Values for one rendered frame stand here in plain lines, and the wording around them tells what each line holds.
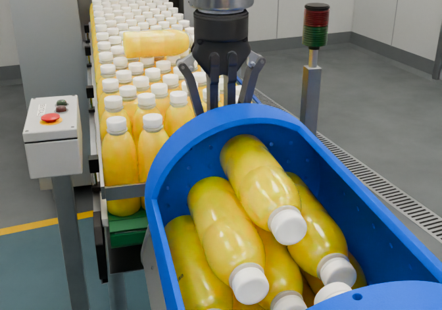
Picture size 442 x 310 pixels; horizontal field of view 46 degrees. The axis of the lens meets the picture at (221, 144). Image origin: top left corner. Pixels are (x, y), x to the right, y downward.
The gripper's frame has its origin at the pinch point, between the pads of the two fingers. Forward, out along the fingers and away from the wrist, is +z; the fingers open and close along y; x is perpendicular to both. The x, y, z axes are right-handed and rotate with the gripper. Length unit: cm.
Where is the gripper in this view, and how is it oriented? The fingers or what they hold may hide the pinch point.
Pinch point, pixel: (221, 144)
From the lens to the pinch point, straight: 79.7
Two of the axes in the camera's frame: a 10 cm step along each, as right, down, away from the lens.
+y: -9.7, 1.0, -2.2
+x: 2.4, 4.1, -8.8
